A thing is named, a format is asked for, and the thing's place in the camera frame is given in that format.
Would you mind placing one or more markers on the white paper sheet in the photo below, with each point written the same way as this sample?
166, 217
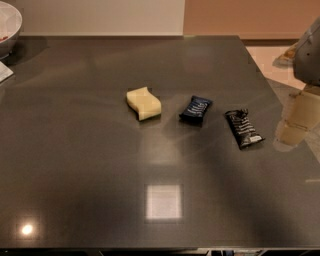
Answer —
5, 72

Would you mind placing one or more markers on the yellow wavy sponge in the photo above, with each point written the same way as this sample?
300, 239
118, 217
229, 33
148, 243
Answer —
144, 103

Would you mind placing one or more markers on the white bowl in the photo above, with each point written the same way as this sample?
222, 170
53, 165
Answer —
10, 25

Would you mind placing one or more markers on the blue rxbar blueberry bar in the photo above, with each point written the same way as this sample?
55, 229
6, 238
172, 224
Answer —
196, 110

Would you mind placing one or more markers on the black snack bar wrapper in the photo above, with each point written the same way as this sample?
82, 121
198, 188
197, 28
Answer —
243, 130

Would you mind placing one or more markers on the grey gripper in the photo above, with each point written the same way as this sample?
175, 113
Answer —
309, 56

